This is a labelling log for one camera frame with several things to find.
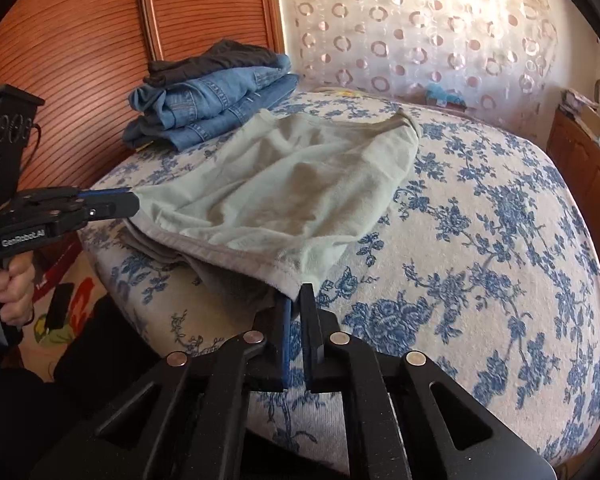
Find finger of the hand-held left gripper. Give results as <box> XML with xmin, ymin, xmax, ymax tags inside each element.
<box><xmin>76</xmin><ymin>187</ymin><xmax>134</xmax><ymax>202</ymax></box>
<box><xmin>86</xmin><ymin>194</ymin><xmax>142</xmax><ymax>222</ymax></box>

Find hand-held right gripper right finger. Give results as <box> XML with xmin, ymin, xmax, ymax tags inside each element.
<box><xmin>299</xmin><ymin>283</ymin><xmax>496</xmax><ymax>461</ymax></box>

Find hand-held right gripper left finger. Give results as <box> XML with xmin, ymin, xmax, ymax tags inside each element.
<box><xmin>91</xmin><ymin>297</ymin><xmax>294</xmax><ymax>461</ymax></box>

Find grey-green pants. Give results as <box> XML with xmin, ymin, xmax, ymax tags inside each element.
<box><xmin>125</xmin><ymin>109</ymin><xmax>423</xmax><ymax>302</ymax></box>

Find black pants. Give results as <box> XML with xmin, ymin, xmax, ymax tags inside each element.
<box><xmin>146</xmin><ymin>39</ymin><xmax>279</xmax><ymax>87</ymax></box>

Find person's left hand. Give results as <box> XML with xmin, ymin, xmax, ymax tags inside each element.
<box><xmin>0</xmin><ymin>255</ymin><xmax>37</xmax><ymax>333</ymax></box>

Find colourful floor mat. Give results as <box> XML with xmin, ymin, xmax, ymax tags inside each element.
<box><xmin>10</xmin><ymin>240</ymin><xmax>112</xmax><ymax>362</ymax></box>

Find blue jeans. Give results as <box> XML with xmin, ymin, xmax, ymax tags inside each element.
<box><xmin>122</xmin><ymin>55</ymin><xmax>301</xmax><ymax>152</ymax></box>

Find wooden slatted headboard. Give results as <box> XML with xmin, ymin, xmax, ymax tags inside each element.
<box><xmin>0</xmin><ymin>0</ymin><xmax>287</xmax><ymax>241</ymax></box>

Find person's dark clothing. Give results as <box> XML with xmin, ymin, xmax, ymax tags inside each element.
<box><xmin>0</xmin><ymin>296</ymin><xmax>163</xmax><ymax>480</ymax></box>

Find bed with blue floral sheet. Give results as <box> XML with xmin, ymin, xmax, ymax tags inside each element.
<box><xmin>80</xmin><ymin>87</ymin><xmax>600</xmax><ymax>476</ymax></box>

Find colourful floral blanket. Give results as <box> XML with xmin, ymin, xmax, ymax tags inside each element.
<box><xmin>315</xmin><ymin>86</ymin><xmax>377</xmax><ymax>102</ymax></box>

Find cardboard box with blue bag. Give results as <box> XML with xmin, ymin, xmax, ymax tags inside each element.
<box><xmin>424</xmin><ymin>82</ymin><xmax>469</xmax><ymax>110</ymax></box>

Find wooden cabinet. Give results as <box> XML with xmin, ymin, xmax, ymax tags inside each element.
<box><xmin>547</xmin><ymin>110</ymin><xmax>600</xmax><ymax>272</ymax></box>

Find circle-patterned sheer curtain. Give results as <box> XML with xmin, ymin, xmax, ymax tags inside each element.
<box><xmin>275</xmin><ymin>0</ymin><xmax>561</xmax><ymax>147</ymax></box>

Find pile of papers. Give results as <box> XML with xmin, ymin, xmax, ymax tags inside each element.
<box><xmin>561</xmin><ymin>87</ymin><xmax>600</xmax><ymax>122</ymax></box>

